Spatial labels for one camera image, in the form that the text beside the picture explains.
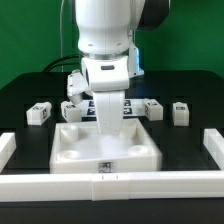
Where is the white thin cable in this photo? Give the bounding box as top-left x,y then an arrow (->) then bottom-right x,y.
59,0 -> 66,73

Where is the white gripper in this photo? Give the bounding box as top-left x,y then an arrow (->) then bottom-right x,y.
81,56 -> 129,134

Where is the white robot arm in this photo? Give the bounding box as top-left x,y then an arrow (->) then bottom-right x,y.
67,0 -> 171,134

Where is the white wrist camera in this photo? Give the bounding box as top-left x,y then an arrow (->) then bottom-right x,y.
67,70 -> 92,105

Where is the white square table top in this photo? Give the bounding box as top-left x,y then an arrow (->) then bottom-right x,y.
49,119 -> 162,174

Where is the white sheet with fiducial markers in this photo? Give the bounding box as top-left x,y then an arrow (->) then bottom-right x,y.
77,99 -> 144,117

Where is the black cable bundle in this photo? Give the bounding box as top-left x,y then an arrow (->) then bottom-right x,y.
41,54 -> 81,73

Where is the white U-shaped obstacle fence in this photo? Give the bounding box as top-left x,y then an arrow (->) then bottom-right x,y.
0,133 -> 224,202

